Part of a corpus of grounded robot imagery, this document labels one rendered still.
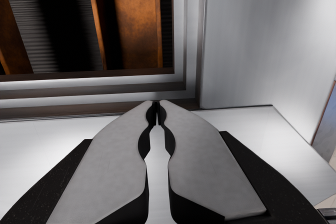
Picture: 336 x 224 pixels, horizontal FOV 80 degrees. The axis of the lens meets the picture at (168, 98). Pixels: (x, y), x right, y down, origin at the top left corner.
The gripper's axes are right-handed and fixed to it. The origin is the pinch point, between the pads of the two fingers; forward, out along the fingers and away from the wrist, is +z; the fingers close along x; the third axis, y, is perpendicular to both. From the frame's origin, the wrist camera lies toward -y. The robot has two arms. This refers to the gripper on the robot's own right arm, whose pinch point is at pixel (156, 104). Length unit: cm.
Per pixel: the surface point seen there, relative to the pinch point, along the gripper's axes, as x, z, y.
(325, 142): 33.6, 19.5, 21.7
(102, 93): -4.0, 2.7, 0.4
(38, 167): -9.2, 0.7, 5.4
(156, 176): -0.3, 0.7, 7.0
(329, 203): 133, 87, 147
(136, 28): -2.5, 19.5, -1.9
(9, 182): -11.8, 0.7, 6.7
